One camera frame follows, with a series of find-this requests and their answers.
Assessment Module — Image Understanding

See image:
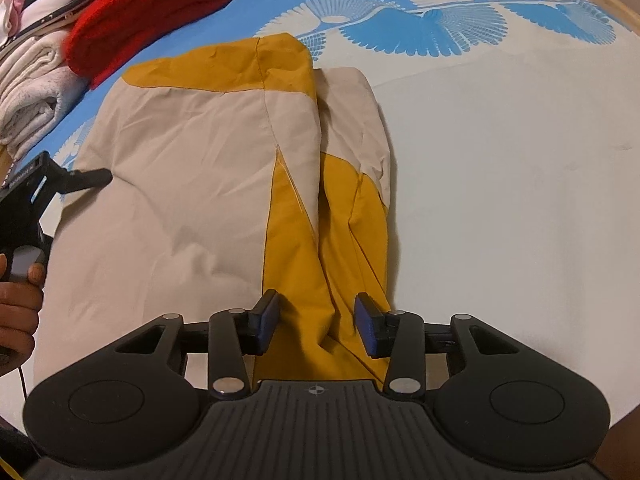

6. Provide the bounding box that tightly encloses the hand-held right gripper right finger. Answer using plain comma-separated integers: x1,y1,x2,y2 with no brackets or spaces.
353,292,523,402

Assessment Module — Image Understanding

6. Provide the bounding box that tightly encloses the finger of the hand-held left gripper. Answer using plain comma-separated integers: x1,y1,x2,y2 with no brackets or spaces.
61,168,113,196

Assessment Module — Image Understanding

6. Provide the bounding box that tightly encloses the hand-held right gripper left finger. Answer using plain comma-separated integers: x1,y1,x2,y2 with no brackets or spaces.
114,289,281,402

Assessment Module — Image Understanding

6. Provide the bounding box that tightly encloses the beige and yellow jacket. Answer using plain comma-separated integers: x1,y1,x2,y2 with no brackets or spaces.
54,32,401,391

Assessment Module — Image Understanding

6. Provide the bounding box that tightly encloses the person's left hand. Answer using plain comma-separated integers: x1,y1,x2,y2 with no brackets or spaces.
0,253,47,377

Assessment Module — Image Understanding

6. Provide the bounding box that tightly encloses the white folded blanket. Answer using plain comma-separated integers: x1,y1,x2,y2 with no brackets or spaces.
0,27,94,159

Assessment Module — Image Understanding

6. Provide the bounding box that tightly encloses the red folded blanket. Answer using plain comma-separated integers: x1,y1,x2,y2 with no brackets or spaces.
65,0,244,92

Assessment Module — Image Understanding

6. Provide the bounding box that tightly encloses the pink cloth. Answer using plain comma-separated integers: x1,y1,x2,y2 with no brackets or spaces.
0,0,26,37

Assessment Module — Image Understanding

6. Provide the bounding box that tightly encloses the blue and white printed bedsheet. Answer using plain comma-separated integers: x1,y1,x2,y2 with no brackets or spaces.
0,0,640,433

